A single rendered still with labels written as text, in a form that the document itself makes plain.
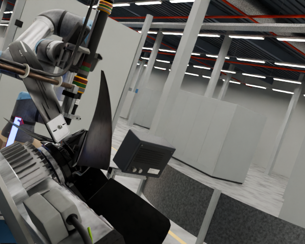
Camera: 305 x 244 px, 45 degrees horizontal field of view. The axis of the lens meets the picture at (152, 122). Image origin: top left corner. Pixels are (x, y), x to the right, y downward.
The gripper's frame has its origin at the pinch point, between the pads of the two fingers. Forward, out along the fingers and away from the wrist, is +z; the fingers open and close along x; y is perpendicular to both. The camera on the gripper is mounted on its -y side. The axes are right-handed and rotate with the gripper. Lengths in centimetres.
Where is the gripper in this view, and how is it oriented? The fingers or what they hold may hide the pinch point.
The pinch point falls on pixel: (94, 53)
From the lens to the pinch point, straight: 113.2
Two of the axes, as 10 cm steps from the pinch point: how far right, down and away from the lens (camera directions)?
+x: -7.0, -2.2, -6.8
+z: 6.3, 2.4, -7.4
